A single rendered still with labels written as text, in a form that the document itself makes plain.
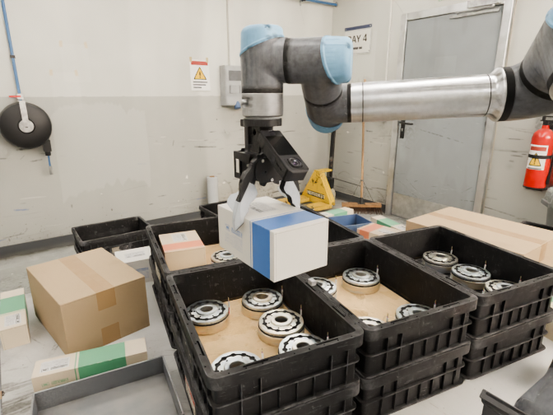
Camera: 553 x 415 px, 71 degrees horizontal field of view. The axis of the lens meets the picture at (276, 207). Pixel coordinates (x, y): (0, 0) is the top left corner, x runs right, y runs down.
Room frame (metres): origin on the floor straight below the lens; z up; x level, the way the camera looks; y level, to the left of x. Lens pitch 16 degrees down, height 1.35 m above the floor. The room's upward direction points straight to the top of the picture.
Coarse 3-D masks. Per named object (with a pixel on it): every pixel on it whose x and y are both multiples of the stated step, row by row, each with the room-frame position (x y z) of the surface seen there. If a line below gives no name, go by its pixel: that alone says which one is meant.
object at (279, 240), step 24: (264, 216) 0.68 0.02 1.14; (288, 216) 0.68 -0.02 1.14; (312, 216) 0.68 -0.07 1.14; (240, 240) 0.68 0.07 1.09; (264, 240) 0.62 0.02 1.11; (288, 240) 0.61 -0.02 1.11; (312, 240) 0.64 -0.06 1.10; (264, 264) 0.62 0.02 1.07; (288, 264) 0.61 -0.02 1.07; (312, 264) 0.64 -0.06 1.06
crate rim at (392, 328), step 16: (352, 240) 1.08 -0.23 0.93; (368, 240) 1.08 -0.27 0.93; (400, 256) 0.97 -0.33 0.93; (320, 288) 0.79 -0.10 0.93; (336, 304) 0.72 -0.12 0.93; (448, 304) 0.72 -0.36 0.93; (464, 304) 0.72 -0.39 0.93; (400, 320) 0.66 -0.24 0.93; (416, 320) 0.67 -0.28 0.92; (432, 320) 0.69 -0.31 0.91; (368, 336) 0.63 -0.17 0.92; (384, 336) 0.64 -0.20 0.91
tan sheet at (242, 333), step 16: (240, 304) 0.89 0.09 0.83; (240, 320) 0.81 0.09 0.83; (256, 320) 0.81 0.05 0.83; (208, 336) 0.75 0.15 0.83; (224, 336) 0.75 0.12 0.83; (240, 336) 0.75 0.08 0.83; (256, 336) 0.75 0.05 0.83; (208, 352) 0.69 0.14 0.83; (224, 352) 0.69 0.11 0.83; (256, 352) 0.69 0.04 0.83; (272, 352) 0.69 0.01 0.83
